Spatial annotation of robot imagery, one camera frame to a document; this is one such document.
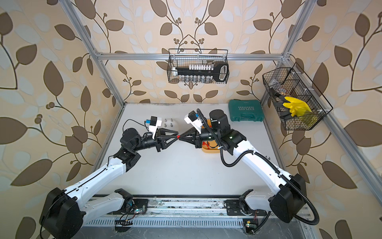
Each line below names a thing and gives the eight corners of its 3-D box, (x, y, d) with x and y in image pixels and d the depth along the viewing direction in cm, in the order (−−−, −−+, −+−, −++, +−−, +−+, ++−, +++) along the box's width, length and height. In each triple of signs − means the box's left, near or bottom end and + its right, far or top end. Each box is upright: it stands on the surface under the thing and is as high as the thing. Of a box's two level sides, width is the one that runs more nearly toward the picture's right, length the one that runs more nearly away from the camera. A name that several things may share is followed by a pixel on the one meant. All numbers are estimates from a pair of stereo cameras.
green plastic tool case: (231, 122, 112) (232, 117, 107) (227, 103, 125) (228, 97, 121) (264, 122, 111) (268, 117, 107) (257, 103, 125) (259, 97, 121)
